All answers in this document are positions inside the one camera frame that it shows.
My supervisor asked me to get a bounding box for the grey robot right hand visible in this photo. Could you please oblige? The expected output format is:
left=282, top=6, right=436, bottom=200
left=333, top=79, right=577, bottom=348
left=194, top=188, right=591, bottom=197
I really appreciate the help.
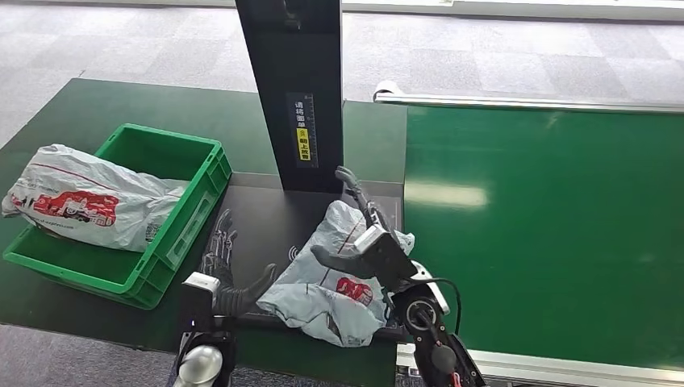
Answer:
left=311, top=165, right=401, bottom=281

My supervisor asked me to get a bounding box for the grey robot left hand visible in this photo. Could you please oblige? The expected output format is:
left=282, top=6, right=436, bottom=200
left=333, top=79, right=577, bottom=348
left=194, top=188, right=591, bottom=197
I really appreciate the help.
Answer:
left=200, top=208, right=279, bottom=317

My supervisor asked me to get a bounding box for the grey courier bag red print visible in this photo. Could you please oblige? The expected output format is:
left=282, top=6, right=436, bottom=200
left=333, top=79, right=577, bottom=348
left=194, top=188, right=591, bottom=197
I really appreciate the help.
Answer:
left=256, top=200, right=417, bottom=349
left=1, top=143, right=190, bottom=254

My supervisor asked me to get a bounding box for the black inbound scanning machine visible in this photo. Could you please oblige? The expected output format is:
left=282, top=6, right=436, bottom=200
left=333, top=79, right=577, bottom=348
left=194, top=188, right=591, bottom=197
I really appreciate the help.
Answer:
left=181, top=0, right=406, bottom=343

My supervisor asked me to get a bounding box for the green conveyor belt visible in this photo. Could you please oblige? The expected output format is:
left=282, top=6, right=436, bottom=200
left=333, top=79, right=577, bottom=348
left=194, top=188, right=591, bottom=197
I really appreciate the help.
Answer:
left=402, top=104, right=684, bottom=371

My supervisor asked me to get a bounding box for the green plastic crate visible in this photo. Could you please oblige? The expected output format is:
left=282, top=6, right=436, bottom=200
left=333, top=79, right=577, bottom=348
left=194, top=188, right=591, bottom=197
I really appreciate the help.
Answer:
left=2, top=123, right=234, bottom=311

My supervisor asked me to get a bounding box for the yellow and black label sticker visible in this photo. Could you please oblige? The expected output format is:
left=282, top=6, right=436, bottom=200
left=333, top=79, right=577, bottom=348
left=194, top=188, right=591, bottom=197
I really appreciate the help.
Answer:
left=286, top=91, right=320, bottom=170

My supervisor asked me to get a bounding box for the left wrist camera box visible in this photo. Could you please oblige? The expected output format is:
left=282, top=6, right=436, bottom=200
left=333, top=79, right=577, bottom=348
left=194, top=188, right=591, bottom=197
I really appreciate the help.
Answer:
left=177, top=271, right=222, bottom=333

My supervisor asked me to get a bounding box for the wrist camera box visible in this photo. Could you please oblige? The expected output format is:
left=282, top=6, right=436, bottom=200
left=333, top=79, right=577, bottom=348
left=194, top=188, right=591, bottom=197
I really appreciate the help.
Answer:
left=353, top=224, right=419, bottom=293
left=177, top=271, right=222, bottom=333

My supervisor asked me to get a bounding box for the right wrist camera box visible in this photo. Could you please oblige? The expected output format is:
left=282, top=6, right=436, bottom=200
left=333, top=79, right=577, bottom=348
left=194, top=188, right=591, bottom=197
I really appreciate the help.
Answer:
left=353, top=224, right=419, bottom=293

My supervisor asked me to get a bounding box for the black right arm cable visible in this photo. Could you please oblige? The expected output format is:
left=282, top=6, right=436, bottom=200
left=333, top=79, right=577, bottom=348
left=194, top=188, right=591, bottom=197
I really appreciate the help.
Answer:
left=410, top=277, right=464, bottom=338

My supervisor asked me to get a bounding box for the silver conveyor side rail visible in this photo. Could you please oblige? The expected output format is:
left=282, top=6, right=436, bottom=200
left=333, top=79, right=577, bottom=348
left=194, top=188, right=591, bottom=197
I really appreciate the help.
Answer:
left=371, top=80, right=684, bottom=114
left=395, top=342, right=684, bottom=387

